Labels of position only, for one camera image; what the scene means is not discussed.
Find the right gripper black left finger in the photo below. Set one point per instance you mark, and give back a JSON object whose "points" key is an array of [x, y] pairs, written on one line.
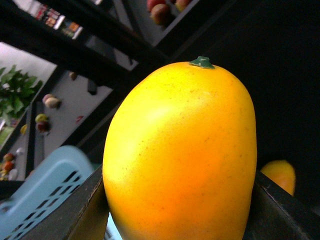
{"points": [[82, 216]]}

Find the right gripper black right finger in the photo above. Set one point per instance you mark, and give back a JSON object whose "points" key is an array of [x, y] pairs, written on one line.
{"points": [[276, 215]]}

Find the light blue plastic basket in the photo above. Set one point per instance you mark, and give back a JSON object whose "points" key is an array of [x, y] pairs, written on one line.
{"points": [[51, 183]]}

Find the yellow orange mango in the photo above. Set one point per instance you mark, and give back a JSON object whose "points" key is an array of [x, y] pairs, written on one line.
{"points": [[180, 156]]}

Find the green potted plant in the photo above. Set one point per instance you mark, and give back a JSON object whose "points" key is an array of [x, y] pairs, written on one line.
{"points": [[17, 90]]}

